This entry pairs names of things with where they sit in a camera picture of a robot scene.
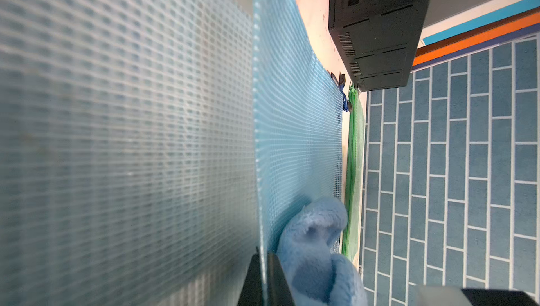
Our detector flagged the black mesh file holder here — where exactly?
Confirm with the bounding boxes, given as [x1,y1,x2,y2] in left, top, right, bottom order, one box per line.
[328,0,430,91]

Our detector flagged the green mesh document bag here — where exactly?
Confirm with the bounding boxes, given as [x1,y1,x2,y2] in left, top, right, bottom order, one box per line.
[342,86,365,268]

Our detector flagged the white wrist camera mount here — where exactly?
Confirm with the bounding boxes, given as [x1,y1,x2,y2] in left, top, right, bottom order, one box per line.
[416,286,539,306]

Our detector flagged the clear grey document bag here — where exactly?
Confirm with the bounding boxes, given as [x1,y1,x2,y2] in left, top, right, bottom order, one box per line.
[1,0,258,305]

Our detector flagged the orange book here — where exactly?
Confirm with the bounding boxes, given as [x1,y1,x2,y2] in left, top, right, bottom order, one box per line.
[412,7,539,71]

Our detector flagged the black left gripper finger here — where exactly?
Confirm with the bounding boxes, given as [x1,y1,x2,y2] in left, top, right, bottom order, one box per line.
[237,248,295,306]

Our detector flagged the teal book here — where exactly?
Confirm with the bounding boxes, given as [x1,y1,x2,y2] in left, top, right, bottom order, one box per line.
[422,0,539,46]

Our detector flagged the light blue cleaning cloth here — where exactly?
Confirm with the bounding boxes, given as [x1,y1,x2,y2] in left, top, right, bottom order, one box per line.
[277,197,368,305]

